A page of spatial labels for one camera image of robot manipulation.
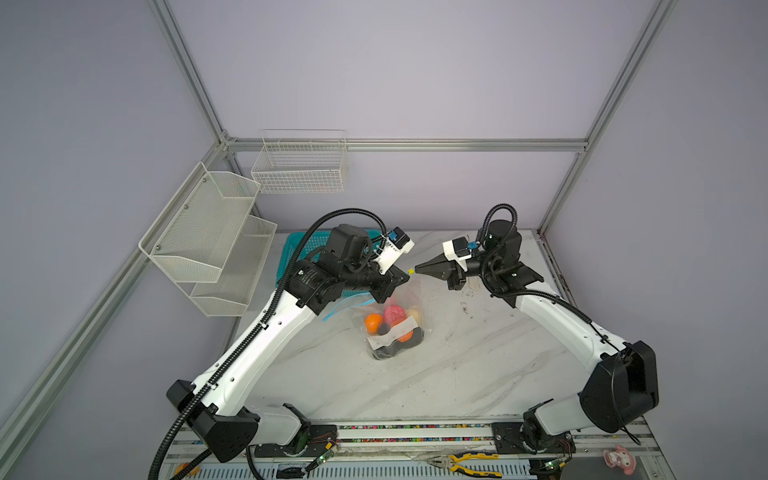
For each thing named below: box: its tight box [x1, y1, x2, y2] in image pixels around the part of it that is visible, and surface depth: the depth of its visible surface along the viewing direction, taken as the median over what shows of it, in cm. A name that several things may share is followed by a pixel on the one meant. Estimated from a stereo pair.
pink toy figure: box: [603, 445, 637, 476], surface depth 70 cm
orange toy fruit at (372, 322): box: [364, 313, 383, 335], surface depth 83 cm
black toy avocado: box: [372, 332, 424, 360], surface depth 80 cm
